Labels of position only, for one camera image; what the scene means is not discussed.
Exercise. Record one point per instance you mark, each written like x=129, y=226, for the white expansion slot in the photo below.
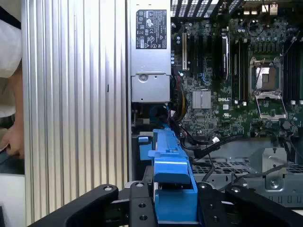
x=184, y=52

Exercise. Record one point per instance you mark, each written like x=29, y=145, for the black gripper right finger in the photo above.
x=213, y=210

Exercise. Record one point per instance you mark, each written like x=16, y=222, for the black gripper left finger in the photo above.
x=139, y=208

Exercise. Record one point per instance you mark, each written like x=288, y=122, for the CPU socket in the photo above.
x=267, y=78

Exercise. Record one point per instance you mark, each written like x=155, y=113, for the green motherboard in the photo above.
x=203, y=118

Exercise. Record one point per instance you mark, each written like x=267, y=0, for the black expansion slot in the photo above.
x=200, y=54
x=192, y=54

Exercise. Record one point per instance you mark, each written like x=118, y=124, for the metal socket cover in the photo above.
x=270, y=95

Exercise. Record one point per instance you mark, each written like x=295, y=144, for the black RAM slot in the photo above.
x=287, y=71
x=244, y=71
x=235, y=71
x=297, y=71

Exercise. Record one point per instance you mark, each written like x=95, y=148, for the small silver heatsink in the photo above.
x=201, y=99

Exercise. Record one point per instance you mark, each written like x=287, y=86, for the person's bare hand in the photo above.
x=14, y=142

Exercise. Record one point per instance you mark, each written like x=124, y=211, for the metal disk bay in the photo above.
x=272, y=184

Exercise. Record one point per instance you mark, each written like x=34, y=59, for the black open PC case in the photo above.
x=184, y=7

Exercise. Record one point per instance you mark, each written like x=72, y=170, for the silver power supply unit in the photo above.
x=151, y=61

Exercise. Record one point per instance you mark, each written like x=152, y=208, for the blue disk carrier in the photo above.
x=170, y=170

